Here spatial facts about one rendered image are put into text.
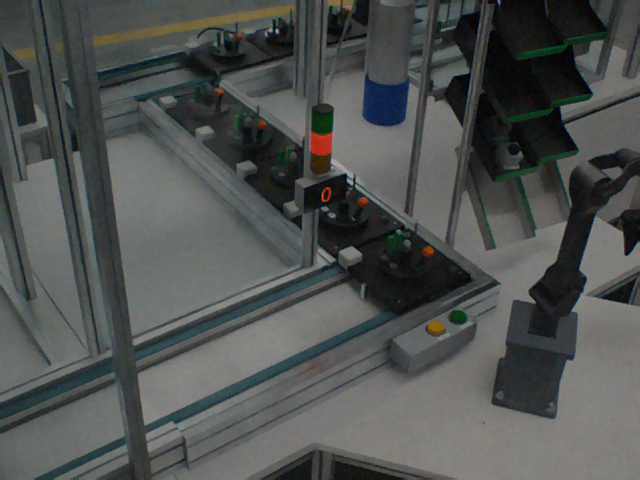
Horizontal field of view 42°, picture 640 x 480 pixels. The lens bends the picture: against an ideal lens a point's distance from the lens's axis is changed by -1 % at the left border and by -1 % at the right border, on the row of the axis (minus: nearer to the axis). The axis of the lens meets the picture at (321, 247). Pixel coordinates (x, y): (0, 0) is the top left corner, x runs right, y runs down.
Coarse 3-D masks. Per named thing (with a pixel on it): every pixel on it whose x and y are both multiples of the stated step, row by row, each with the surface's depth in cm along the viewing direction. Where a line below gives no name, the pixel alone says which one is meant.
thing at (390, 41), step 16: (384, 0) 269; (400, 0) 268; (384, 16) 269; (400, 16) 268; (384, 32) 272; (400, 32) 272; (384, 48) 276; (400, 48) 276; (368, 64) 285; (384, 64) 279; (400, 64) 279; (384, 80) 282; (400, 80) 283
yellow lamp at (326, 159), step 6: (312, 156) 188; (318, 156) 187; (324, 156) 188; (330, 156) 189; (312, 162) 189; (318, 162) 188; (324, 162) 188; (330, 162) 190; (312, 168) 190; (318, 168) 189; (324, 168) 189; (330, 168) 191
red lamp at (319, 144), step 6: (312, 138) 186; (318, 138) 185; (324, 138) 185; (330, 138) 186; (312, 144) 187; (318, 144) 186; (324, 144) 186; (330, 144) 187; (312, 150) 188; (318, 150) 187; (324, 150) 187; (330, 150) 188
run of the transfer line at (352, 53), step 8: (352, 40) 325; (360, 40) 326; (328, 48) 319; (336, 48) 319; (344, 48) 320; (352, 48) 323; (360, 48) 326; (328, 56) 318; (344, 56) 322; (352, 56) 325; (360, 56) 327; (328, 64) 320; (336, 64) 322; (344, 64) 325; (352, 64) 327; (360, 64) 330; (328, 72) 322; (336, 72) 324
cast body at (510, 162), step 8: (504, 144) 202; (512, 144) 202; (496, 152) 205; (504, 152) 202; (512, 152) 200; (520, 152) 202; (496, 160) 206; (504, 160) 202; (512, 160) 202; (520, 160) 203; (504, 168) 203; (512, 168) 203
